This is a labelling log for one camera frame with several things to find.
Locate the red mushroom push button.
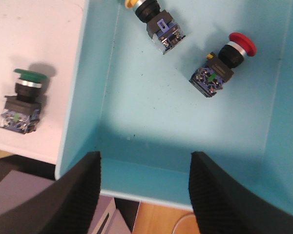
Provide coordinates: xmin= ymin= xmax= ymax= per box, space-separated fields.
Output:
xmin=189 ymin=32 xmax=257 ymax=98

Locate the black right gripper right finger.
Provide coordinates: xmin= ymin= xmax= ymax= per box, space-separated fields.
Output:
xmin=188 ymin=152 xmax=293 ymax=234

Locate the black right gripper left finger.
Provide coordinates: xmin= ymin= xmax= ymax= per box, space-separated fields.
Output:
xmin=0 ymin=152 xmax=101 ymax=234

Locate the yellow push button switch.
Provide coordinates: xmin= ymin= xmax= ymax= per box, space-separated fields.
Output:
xmin=125 ymin=0 xmax=186 ymax=55

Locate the green push button switch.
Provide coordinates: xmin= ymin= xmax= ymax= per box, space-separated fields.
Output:
xmin=0 ymin=68 xmax=47 ymax=134

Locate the light blue plastic box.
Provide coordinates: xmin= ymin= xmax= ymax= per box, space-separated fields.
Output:
xmin=55 ymin=0 xmax=293 ymax=215

